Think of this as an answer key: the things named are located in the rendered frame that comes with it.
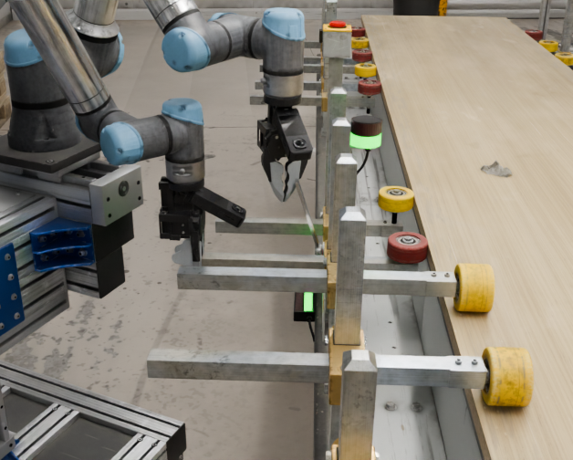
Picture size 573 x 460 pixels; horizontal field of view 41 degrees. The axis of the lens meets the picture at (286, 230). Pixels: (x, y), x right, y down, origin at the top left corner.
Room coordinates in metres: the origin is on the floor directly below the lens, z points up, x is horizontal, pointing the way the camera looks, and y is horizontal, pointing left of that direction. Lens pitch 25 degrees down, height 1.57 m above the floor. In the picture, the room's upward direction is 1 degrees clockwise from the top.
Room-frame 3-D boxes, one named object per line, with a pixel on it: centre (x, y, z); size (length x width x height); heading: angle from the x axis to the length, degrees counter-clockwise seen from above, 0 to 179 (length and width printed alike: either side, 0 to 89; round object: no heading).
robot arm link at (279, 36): (1.42, 0.01, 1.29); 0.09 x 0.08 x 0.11; 58
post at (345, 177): (1.18, -0.10, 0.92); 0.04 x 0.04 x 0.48; 88
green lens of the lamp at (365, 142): (1.43, -0.15, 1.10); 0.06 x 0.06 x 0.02
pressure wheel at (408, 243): (1.39, -0.24, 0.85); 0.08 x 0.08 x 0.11
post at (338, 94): (1.68, -0.11, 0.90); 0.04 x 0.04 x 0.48; 88
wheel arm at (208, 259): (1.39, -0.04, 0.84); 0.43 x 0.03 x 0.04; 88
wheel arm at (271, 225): (1.64, -0.05, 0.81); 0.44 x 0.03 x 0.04; 88
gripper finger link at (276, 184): (1.42, 0.03, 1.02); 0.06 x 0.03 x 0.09; 18
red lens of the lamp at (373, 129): (1.43, -0.15, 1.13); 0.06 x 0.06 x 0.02
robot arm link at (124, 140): (1.35, 0.29, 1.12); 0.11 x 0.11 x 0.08; 39
